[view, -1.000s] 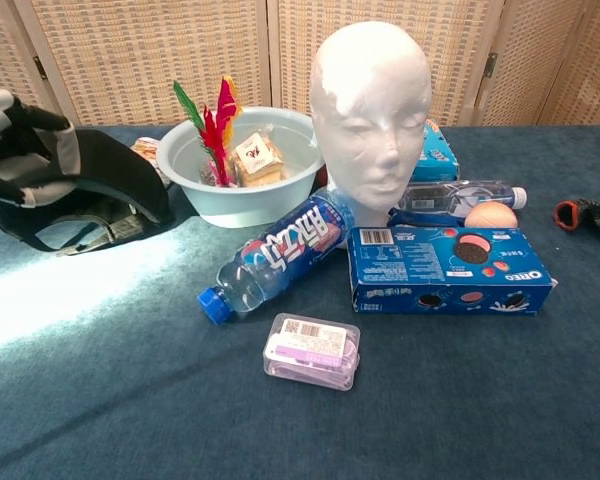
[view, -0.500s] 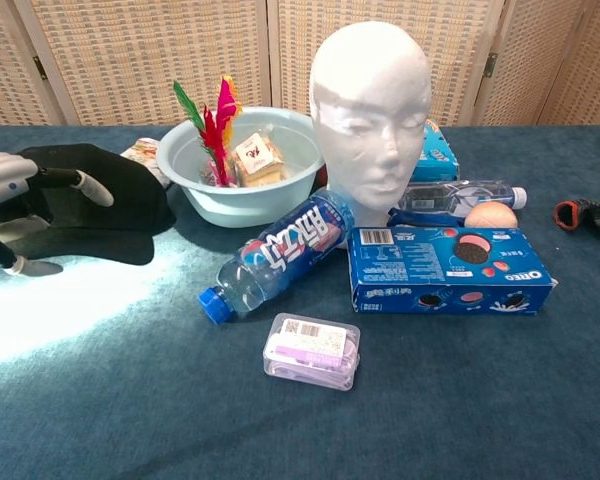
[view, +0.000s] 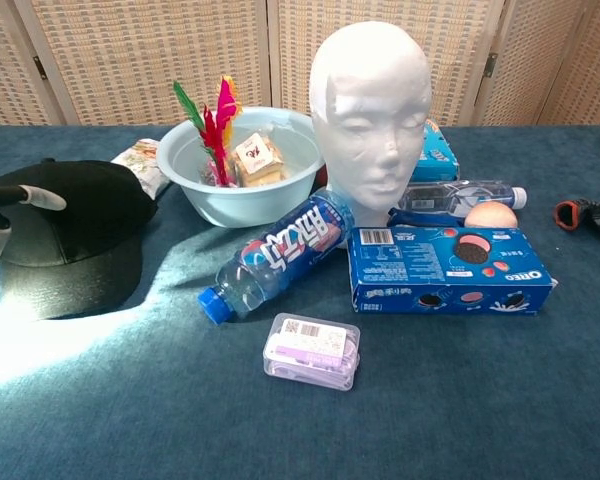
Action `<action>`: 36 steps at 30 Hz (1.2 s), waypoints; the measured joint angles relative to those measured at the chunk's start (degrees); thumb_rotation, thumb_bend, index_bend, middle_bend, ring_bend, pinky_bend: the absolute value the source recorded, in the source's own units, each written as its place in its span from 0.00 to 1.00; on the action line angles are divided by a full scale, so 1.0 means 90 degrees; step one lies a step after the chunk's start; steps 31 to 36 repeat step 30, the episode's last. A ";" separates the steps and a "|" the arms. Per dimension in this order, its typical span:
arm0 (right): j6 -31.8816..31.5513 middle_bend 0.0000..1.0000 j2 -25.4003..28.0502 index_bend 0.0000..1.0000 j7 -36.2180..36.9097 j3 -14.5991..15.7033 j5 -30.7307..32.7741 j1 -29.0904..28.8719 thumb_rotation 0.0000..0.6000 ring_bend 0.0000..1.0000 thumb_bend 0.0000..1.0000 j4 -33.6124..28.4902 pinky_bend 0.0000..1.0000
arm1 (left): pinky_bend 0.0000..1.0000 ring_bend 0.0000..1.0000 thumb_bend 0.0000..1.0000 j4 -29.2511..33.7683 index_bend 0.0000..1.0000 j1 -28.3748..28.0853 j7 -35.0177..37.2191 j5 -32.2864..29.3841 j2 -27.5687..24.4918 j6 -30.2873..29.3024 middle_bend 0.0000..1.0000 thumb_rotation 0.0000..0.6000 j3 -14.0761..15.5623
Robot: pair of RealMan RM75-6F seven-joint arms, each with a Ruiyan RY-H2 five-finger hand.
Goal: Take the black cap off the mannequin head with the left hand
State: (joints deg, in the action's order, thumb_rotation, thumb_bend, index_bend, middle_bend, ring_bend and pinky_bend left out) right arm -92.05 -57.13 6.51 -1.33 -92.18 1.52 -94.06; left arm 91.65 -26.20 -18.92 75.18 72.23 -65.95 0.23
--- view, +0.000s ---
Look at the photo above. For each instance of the black baseball cap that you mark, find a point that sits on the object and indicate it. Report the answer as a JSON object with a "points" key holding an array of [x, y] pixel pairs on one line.
{"points": [[80, 220]]}

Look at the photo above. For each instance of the white foam mannequin head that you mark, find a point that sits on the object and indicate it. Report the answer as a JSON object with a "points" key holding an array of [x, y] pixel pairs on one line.
{"points": [[370, 125]]}

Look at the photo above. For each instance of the wrapped pastry package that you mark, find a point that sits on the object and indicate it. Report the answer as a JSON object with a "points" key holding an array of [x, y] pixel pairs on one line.
{"points": [[257, 160]]}

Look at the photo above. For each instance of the blue sports drink bottle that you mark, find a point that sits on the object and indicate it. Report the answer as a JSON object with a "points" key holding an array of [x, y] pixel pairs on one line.
{"points": [[290, 245]]}

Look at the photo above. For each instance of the blue Oreo cookie box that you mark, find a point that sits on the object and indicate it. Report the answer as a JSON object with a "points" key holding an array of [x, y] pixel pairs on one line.
{"points": [[430, 270]]}

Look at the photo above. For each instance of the blue snack wrapper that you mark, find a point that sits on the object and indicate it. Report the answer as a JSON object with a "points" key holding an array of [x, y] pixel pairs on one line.
{"points": [[420, 218]]}

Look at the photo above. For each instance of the colourful feather shuttlecock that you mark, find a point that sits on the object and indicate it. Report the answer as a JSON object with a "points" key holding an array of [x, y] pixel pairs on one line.
{"points": [[217, 135]]}

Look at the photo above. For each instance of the light blue plastic basin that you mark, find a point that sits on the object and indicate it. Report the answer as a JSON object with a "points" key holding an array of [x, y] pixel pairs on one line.
{"points": [[240, 205]]}

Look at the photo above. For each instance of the pink peach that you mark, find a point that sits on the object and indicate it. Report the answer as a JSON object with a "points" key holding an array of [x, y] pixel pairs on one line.
{"points": [[490, 216]]}

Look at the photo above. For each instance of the blue chocolate chip cookie box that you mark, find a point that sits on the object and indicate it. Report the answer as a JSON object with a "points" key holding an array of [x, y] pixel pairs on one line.
{"points": [[437, 155]]}

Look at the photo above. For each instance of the clear water bottle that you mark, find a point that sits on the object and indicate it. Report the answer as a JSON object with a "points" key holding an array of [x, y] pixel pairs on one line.
{"points": [[460, 197]]}

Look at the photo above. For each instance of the white snack bag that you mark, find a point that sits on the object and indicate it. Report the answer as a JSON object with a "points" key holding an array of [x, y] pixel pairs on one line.
{"points": [[145, 165]]}

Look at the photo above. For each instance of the grey knit glove orange cuff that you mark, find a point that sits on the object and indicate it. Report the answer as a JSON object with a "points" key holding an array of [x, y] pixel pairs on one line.
{"points": [[590, 215]]}

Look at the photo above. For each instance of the red and white small item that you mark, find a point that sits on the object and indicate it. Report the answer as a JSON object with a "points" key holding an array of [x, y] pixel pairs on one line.
{"points": [[321, 179]]}

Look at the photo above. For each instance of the woven folding screen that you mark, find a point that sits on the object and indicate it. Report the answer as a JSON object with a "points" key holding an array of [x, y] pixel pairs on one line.
{"points": [[130, 60]]}

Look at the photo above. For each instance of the clear box with purple items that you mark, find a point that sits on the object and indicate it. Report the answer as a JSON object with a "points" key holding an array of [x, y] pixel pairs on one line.
{"points": [[310, 355]]}

